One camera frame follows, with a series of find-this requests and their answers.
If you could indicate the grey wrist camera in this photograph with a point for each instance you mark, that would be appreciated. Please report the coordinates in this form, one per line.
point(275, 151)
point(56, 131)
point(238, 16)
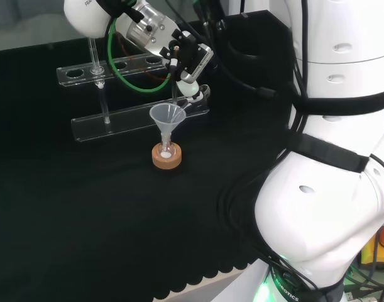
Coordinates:
point(201, 61)

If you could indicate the clear acrylic funnel stand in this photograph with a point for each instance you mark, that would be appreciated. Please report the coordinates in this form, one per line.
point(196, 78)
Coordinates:
point(94, 126)

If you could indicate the white NaCl powder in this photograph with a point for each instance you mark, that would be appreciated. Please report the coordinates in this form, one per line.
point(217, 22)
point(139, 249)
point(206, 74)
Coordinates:
point(165, 154)

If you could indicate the yellow emergency stop button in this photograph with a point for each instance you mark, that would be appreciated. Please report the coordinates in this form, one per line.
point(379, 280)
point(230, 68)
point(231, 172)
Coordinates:
point(380, 248)

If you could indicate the black bench cloth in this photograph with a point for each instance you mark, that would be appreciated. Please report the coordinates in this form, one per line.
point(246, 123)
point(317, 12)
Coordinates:
point(85, 204)

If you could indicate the translucent plastic funnel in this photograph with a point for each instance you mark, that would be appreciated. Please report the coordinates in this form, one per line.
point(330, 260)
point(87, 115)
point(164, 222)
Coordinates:
point(167, 118)

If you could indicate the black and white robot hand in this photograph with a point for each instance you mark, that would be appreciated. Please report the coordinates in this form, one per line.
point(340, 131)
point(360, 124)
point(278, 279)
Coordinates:
point(182, 53)

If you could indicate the small glass round-bottom flask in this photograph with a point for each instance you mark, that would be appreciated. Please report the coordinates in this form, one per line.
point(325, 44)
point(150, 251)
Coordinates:
point(166, 149)

